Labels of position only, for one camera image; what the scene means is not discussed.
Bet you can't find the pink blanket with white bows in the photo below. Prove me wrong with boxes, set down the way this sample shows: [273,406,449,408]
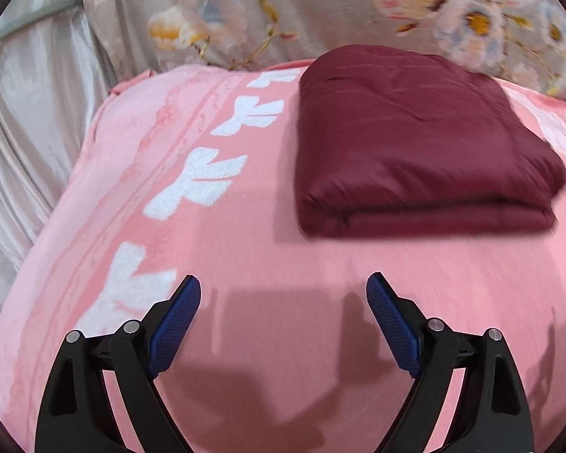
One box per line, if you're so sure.
[0,59,566,453]

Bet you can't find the maroon padded jacket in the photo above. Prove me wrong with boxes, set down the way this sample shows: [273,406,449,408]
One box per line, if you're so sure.
[295,45,566,241]

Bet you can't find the pale grey satin cloth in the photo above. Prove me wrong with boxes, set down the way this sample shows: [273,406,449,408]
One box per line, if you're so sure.
[0,0,120,345]

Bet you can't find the grey floral bed quilt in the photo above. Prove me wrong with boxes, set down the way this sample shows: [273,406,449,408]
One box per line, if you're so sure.
[82,0,566,105]

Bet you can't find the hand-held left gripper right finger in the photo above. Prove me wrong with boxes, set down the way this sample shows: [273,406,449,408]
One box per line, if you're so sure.
[365,271,535,453]

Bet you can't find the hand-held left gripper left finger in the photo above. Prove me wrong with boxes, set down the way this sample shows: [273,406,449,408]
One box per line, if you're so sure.
[35,274,203,453]

